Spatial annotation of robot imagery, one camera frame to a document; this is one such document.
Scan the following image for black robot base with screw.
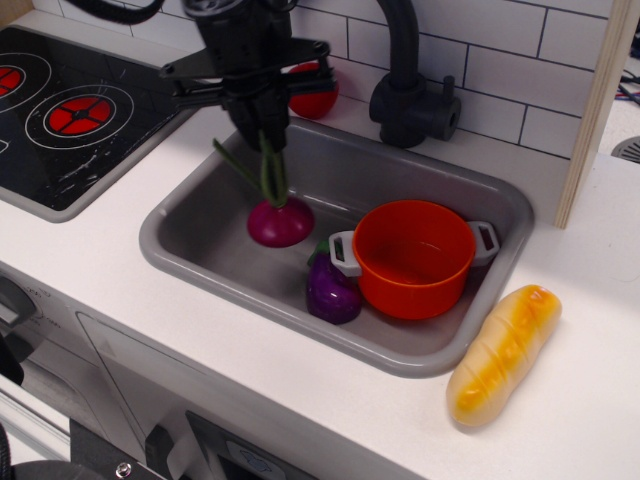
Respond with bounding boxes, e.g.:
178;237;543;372
1;419;164;479

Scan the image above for purple toy beet green stems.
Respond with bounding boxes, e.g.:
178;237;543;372
212;131;315;248

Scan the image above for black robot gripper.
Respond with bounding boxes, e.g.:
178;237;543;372
160;1;336;152

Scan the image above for light wooden side panel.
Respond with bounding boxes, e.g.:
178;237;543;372
553;0;639;229

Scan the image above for orange toy pot grey handles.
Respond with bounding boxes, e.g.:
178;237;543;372
328;200;500;320

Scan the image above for grey plastic sink basin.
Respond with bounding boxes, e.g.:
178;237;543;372
139;120;534;378

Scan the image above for round metal vent grille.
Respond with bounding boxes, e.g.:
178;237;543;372
611;136;640;164

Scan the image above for toy bread loaf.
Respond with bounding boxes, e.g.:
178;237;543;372
446;285;562;427

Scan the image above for black braided cable lower left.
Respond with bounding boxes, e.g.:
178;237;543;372
0;423;13;480

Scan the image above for white toy oven front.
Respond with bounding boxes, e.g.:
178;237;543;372
1;272;309;479

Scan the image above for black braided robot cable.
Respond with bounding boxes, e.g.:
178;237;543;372
64;0;166;25

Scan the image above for dark grey toy faucet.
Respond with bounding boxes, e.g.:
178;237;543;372
369;1;461;148

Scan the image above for black toy stovetop red burners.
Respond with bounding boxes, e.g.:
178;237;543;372
1;26;192;223

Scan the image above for red toy tomato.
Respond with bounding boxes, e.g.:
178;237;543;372
288;80;339;120

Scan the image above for purple toy eggplant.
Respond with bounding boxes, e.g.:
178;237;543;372
305;240;362;325

